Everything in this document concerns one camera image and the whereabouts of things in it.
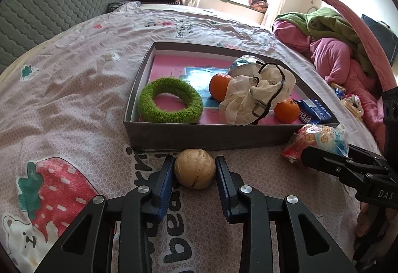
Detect red blue snack bag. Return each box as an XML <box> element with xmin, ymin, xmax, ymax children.
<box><xmin>281</xmin><ymin>124</ymin><xmax>349</xmax><ymax>163</ymax></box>

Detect tan walnut ball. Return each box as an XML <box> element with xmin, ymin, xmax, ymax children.
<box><xmin>174</xmin><ymin>148</ymin><xmax>216</xmax><ymax>189</ymax></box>

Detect blue snack packet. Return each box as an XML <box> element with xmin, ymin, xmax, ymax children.
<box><xmin>296</xmin><ymin>99</ymin><xmax>332</xmax><ymax>124</ymax></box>

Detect small orange mandarin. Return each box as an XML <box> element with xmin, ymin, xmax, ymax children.
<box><xmin>273</xmin><ymin>99</ymin><xmax>300</xmax><ymax>124</ymax></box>

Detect green fuzzy ring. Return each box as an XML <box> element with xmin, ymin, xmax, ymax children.
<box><xmin>138</xmin><ymin>76</ymin><xmax>204</xmax><ymax>124</ymax></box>

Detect beige organza scrunchie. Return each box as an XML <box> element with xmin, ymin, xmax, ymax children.
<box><xmin>219</xmin><ymin>61</ymin><xmax>296</xmax><ymax>126</ymax></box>

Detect large orange mandarin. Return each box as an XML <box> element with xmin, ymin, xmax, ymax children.
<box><xmin>209</xmin><ymin>73</ymin><xmax>232</xmax><ymax>102</ymax></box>

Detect red white snack bag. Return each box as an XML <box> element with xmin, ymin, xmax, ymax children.
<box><xmin>227</xmin><ymin>55</ymin><xmax>264</xmax><ymax>77</ymax></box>

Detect person's right hand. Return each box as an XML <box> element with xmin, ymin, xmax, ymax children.
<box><xmin>355</xmin><ymin>202</ymin><xmax>370</xmax><ymax>237</ymax></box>

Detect wrapped biscuit snacks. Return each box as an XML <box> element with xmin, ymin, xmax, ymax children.
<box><xmin>329</xmin><ymin>83</ymin><xmax>364</xmax><ymax>121</ymax></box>

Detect pink quilt pile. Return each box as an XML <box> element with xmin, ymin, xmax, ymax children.
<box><xmin>273</xmin><ymin>20</ymin><xmax>385</xmax><ymax>150</ymax></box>

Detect grey shallow cardboard box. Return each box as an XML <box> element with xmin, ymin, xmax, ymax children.
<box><xmin>123</xmin><ymin>41</ymin><xmax>341</xmax><ymax>152</ymax></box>

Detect pink strawberry bedsheet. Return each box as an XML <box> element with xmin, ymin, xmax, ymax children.
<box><xmin>1</xmin><ymin>4</ymin><xmax>378</xmax><ymax>272</ymax></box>

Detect green blanket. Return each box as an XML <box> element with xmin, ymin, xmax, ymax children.
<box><xmin>274</xmin><ymin>7</ymin><xmax>376</xmax><ymax>76</ymax></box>

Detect patterned bag on sill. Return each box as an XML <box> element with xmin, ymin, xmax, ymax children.
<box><xmin>248</xmin><ymin>0</ymin><xmax>268</xmax><ymax>13</ymax></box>

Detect dark cloth by headboard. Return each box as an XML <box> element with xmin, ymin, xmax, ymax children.
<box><xmin>105</xmin><ymin>0</ymin><xmax>141</xmax><ymax>13</ymax></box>

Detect black wall television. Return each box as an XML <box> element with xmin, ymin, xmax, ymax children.
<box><xmin>361</xmin><ymin>14</ymin><xmax>398</xmax><ymax>66</ymax></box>

